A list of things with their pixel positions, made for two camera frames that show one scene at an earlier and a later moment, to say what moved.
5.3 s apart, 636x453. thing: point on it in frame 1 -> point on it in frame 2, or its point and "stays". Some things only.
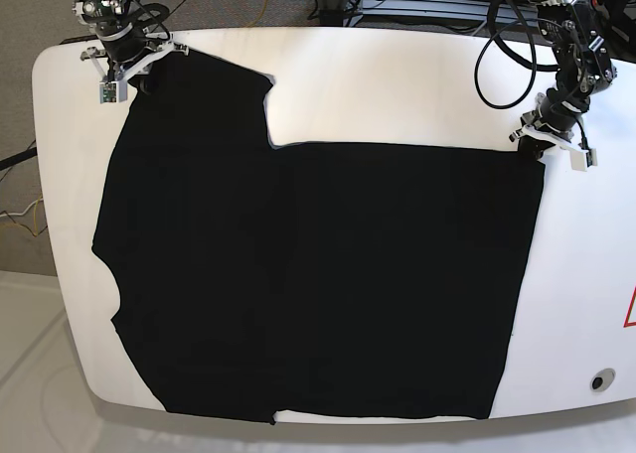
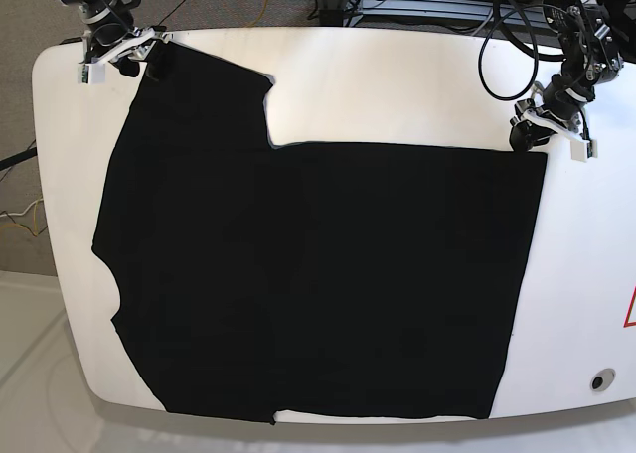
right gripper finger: x=146 y=83 -> x=158 y=61
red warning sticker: x=629 y=310 stays
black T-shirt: x=268 y=281 stays
